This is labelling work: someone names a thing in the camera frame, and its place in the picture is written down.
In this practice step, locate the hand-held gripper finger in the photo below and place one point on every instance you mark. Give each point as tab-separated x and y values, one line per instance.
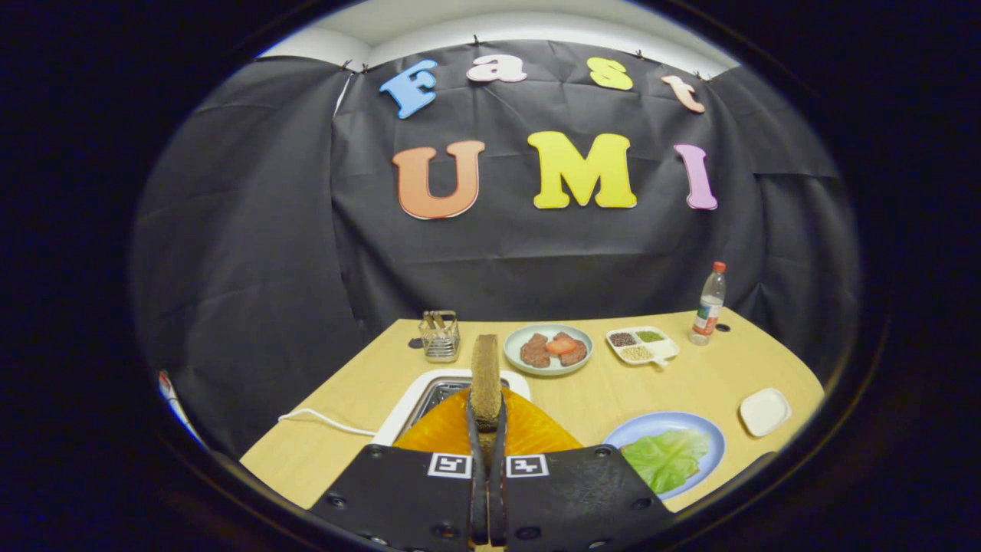
479	498
498	498

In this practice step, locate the toasted brown bread slice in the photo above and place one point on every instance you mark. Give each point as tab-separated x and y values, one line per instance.
485	376

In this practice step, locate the green lettuce leaf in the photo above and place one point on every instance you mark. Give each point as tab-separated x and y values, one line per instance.
667	460

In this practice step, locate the white toaster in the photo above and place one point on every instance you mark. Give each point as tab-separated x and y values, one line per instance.
395	418

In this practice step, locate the pale green plate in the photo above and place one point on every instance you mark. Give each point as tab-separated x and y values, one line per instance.
548	371

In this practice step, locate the brown meat patty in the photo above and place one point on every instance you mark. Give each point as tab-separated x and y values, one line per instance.
534	350
579	354

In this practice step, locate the red tomato slice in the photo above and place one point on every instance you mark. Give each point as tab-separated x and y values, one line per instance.
561	345

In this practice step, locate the blue plate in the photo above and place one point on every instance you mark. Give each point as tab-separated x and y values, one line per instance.
651	422

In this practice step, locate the white divided seasoning dish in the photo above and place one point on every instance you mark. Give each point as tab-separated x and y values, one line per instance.
663	349

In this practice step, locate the black backdrop cloth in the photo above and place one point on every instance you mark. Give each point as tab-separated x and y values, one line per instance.
498	261

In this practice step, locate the small white square plate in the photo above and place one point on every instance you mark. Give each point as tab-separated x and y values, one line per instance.
765	412

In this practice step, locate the clear plastic water bottle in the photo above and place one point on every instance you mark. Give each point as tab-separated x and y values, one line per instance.
709	307

